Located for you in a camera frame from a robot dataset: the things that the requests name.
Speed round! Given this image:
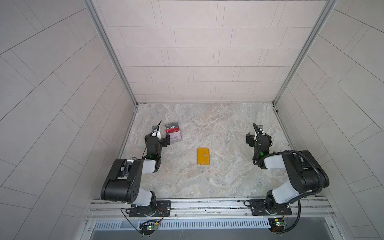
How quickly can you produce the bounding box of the aluminium mounting rail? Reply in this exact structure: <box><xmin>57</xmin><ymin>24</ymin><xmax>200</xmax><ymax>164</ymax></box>
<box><xmin>85</xmin><ymin>196</ymin><xmax>335</xmax><ymax>221</ymax></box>

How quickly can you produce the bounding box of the black VIP card in stand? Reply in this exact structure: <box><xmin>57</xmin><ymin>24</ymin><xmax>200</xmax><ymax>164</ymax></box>
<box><xmin>166</xmin><ymin>123</ymin><xmax>179</xmax><ymax>130</ymax></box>

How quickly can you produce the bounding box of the green circuit board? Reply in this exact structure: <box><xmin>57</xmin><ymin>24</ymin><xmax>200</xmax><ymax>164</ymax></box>
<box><xmin>268</xmin><ymin>218</ymin><xmax>287</xmax><ymax>233</ymax></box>
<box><xmin>139</xmin><ymin>220</ymin><xmax>160</xmax><ymax>236</ymax></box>

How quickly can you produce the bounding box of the left thin black cable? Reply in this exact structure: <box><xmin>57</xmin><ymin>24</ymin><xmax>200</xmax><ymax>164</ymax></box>
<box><xmin>140</xmin><ymin>120</ymin><xmax>163</xmax><ymax>160</ymax></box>

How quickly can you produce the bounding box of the right green circuit board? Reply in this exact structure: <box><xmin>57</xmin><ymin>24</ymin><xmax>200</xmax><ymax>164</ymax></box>
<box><xmin>268</xmin><ymin>218</ymin><xmax>287</xmax><ymax>233</ymax></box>

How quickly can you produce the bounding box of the clear acrylic card stand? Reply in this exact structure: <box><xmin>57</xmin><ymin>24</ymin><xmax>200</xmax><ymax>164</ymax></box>
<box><xmin>166</xmin><ymin>122</ymin><xmax>182</xmax><ymax>144</ymax></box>

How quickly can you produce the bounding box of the white ventilation grille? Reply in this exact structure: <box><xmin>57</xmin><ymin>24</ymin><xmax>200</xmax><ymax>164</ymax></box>
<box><xmin>94</xmin><ymin>218</ymin><xmax>271</xmax><ymax>231</ymax></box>

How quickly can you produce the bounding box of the left green circuit board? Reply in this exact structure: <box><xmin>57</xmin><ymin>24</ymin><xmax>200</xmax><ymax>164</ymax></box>
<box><xmin>139</xmin><ymin>220</ymin><xmax>160</xmax><ymax>236</ymax></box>

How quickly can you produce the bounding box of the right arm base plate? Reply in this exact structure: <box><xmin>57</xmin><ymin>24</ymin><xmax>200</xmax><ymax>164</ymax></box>
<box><xmin>245</xmin><ymin>199</ymin><xmax>292</xmax><ymax>216</ymax></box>

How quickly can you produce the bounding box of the red card in stand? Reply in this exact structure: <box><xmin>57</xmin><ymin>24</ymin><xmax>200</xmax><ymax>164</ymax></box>
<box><xmin>166</xmin><ymin>128</ymin><xmax>180</xmax><ymax>134</ymax></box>

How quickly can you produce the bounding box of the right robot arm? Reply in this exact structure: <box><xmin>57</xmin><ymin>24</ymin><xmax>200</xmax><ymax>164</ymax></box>
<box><xmin>246</xmin><ymin>131</ymin><xmax>330</xmax><ymax>215</ymax></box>

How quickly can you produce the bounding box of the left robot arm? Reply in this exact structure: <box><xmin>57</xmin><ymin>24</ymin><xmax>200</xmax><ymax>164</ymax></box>
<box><xmin>101</xmin><ymin>133</ymin><xmax>171</xmax><ymax>215</ymax></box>

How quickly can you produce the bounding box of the right black corrugated cable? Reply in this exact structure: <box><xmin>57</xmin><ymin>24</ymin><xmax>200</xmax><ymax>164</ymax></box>
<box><xmin>252</xmin><ymin>122</ymin><xmax>328</xmax><ymax>235</ymax></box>

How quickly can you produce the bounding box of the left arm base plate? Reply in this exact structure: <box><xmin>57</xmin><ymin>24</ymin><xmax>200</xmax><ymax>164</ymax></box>
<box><xmin>129</xmin><ymin>200</ymin><xmax>172</xmax><ymax>218</ymax></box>

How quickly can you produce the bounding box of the white VIP card in stand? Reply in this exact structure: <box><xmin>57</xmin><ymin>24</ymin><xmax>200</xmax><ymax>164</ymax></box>
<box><xmin>168</xmin><ymin>132</ymin><xmax>182</xmax><ymax>144</ymax></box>

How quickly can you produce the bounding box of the yellow leather card holder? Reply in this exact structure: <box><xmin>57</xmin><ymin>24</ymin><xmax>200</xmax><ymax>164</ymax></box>
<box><xmin>197</xmin><ymin>148</ymin><xmax>210</xmax><ymax>166</ymax></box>

